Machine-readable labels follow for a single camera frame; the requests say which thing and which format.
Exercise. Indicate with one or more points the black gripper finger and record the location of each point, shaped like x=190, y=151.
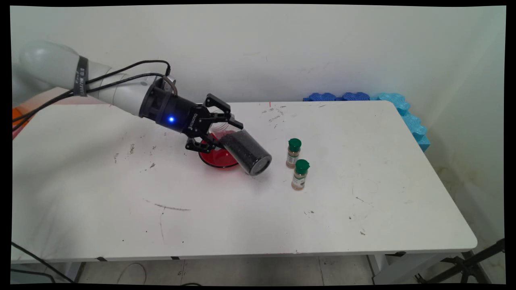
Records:
x=199, y=146
x=219, y=110

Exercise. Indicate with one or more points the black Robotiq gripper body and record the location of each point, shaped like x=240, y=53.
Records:
x=177, y=114

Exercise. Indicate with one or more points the clear jar of black seeds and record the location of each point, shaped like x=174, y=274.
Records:
x=246, y=153

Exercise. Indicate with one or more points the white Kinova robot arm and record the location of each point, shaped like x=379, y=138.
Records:
x=121, y=90

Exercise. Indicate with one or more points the red bowl with black rim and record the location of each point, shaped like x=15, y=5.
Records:
x=217, y=159

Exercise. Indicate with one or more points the green-capped spice bottle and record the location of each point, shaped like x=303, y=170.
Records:
x=293, y=155
x=300, y=177

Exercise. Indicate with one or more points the dark blue foam piece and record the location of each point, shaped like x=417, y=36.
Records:
x=355, y=96
x=322, y=97

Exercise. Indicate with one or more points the orange block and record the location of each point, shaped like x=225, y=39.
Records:
x=19, y=117

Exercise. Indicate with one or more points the pink block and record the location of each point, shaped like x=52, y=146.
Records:
x=15, y=132

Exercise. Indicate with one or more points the grey table leg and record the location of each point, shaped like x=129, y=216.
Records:
x=79, y=272

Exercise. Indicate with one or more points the light blue foam mat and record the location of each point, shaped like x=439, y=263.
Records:
x=411, y=121

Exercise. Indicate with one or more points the black tripod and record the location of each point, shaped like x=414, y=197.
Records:
x=463, y=266

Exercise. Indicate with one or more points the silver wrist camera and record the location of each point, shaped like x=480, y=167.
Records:
x=163, y=82

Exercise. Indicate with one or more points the white table leg frame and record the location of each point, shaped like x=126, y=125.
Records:
x=379, y=268

